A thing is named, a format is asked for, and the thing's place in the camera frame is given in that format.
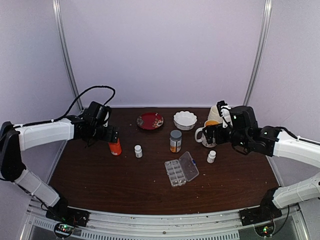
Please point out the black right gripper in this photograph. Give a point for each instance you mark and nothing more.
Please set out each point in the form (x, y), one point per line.
(210, 135)

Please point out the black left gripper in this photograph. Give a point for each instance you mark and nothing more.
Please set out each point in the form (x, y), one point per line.
(108, 137)

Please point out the small white pill bottle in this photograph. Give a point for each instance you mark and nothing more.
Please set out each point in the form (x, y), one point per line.
(138, 151)

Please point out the clear plastic pill organizer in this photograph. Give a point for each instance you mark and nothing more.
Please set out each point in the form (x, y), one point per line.
(182, 170)

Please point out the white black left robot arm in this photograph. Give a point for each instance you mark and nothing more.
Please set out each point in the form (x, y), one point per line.
(16, 138)

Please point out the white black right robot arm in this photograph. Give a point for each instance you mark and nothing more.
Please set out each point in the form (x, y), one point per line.
(239, 127)

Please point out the orange pill bottle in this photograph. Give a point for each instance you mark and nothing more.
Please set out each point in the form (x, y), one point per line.
(115, 148)

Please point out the floral mug yellow inside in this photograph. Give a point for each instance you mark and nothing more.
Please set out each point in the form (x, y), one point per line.
(199, 134)

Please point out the cream ribbed ceramic mug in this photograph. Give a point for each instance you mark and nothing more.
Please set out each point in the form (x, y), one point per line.
(214, 115)

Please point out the white scalloped bowl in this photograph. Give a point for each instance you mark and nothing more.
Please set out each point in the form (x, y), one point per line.
(185, 120)

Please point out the red floral plate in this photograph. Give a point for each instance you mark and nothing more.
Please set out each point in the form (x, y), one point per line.
(150, 121)

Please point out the grey lid supplement bottle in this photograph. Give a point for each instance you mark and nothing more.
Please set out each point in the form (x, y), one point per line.
(175, 141)

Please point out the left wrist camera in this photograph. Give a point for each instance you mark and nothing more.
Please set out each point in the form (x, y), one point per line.
(97, 114)

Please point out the front aluminium rail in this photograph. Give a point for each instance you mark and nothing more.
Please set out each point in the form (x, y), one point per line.
(223, 225)

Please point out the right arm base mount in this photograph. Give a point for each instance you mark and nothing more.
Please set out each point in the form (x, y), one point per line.
(262, 219)

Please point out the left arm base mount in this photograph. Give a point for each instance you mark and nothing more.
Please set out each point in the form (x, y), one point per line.
(69, 222)

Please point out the left aluminium frame post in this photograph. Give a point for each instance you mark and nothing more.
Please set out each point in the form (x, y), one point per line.
(63, 42)

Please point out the aluminium frame post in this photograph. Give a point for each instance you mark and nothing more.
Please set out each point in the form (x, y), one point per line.
(263, 35)
(63, 42)

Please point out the right aluminium frame post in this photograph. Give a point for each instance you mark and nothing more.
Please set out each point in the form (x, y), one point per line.
(263, 35)

